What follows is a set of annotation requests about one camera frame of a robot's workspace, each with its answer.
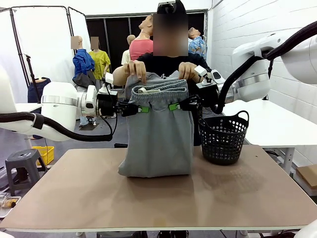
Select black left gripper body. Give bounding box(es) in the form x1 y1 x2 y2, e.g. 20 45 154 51
96 90 119 118

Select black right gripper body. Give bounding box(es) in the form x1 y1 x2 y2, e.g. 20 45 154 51
199 85 221 109

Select grey training pants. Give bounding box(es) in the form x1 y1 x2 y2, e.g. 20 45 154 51
117 71 195 179

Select black perforated plastic basket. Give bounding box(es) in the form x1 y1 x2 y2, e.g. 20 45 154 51
198 111 250 166

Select person's right forearm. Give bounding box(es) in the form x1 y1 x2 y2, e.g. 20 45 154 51
112 64 130 86

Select person's left hand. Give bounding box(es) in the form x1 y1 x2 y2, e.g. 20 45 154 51
178 61 200 83

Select person's right hand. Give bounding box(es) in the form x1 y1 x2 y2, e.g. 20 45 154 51
123 60 148 84

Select mannequin in yellow shirt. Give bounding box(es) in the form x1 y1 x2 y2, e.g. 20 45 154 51
88 37 111 84

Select mannequin in blue jacket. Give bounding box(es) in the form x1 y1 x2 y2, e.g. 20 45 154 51
72 36 96 88

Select bald mannequin in cream shirt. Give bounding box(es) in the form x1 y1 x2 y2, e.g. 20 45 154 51
121 34 136 66

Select mannequin in floral shirt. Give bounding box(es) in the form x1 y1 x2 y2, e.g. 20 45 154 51
187 27 208 61

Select mannequin in pink top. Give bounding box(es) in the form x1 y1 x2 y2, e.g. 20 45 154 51
129 14 155 61

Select white side table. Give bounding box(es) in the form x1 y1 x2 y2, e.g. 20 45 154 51
222 98 317 175

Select person in black shirt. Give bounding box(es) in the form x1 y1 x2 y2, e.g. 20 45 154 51
85 9 208 75

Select yellow plastic crate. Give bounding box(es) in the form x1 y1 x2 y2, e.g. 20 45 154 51
32 145 55 166

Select black light stand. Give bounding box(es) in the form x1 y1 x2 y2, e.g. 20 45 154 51
24 54 38 96

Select black cap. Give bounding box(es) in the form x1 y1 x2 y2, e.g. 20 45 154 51
157 0 187 15

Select grey plastic stool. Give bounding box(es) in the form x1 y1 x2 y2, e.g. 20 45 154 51
4 148 47 196

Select flat cardboard box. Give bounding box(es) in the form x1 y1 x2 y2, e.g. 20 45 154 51
296 165 317 197

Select white tray with snacks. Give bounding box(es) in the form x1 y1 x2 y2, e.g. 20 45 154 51
0 195 22 219

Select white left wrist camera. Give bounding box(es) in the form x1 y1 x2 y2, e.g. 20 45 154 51
99 72 117 96

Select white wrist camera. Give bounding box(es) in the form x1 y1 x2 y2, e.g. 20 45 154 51
194 65 219 88
99 72 117 96

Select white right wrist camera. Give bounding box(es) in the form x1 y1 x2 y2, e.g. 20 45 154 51
194 65 219 88

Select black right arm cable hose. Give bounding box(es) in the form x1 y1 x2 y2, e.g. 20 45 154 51
214 21 317 115

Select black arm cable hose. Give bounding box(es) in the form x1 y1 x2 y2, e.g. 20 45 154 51
0 111 118 143
214 21 317 115

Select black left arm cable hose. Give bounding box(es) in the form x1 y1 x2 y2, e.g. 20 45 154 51
0 111 118 143

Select white backdrop panel black frame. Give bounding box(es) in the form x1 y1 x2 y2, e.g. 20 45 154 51
67 6 88 64
0 6 75 105

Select head-mounted camera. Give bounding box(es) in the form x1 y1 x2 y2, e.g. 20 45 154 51
157 0 177 13

